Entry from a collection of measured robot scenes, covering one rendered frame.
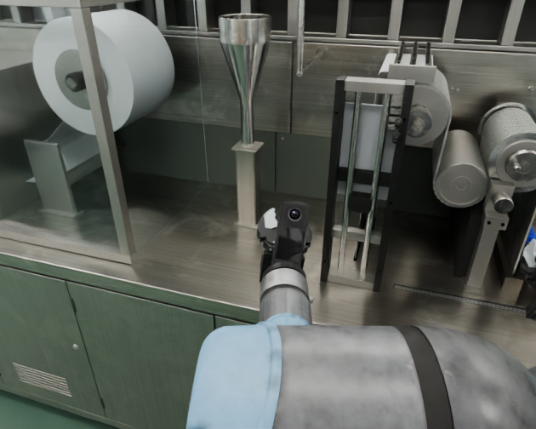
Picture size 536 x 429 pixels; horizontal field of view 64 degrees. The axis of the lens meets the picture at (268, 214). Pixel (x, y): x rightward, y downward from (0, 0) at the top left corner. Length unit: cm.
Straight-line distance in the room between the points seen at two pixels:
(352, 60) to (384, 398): 125
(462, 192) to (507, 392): 93
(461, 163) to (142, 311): 96
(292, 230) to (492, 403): 48
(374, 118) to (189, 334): 79
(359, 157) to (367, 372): 82
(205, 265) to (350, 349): 103
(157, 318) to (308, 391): 112
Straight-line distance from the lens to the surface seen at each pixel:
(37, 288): 158
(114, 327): 148
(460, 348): 28
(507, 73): 144
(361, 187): 107
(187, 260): 130
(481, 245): 121
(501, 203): 111
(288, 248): 69
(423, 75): 106
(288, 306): 60
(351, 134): 100
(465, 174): 117
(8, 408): 232
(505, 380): 29
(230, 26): 120
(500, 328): 120
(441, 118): 112
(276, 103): 151
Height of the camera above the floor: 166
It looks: 30 degrees down
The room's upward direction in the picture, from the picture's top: straight up
